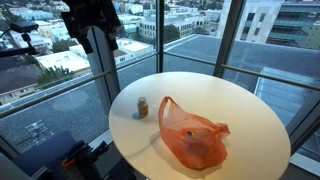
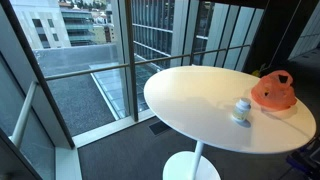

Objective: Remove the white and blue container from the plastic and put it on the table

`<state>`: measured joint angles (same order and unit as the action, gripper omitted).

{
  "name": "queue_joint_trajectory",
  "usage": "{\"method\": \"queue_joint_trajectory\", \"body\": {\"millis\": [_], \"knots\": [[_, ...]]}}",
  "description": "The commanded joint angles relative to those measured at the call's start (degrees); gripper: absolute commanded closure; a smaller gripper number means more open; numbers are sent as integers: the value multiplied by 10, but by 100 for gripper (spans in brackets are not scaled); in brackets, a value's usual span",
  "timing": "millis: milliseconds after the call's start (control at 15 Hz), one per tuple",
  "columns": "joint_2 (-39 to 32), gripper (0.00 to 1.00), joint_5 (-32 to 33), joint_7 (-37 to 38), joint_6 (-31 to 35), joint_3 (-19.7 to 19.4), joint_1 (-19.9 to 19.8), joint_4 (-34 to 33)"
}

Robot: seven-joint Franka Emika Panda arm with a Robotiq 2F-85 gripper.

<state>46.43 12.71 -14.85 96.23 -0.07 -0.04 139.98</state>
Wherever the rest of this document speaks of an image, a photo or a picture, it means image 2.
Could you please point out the orange plastic bag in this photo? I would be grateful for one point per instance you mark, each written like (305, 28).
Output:
(274, 91)

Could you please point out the small white pill bottle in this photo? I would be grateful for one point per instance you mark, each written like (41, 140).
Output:
(241, 109)

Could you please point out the black equipment base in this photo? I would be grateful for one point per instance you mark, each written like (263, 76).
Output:
(307, 159)

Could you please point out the round white pedestal table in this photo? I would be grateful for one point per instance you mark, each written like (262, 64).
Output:
(198, 101)

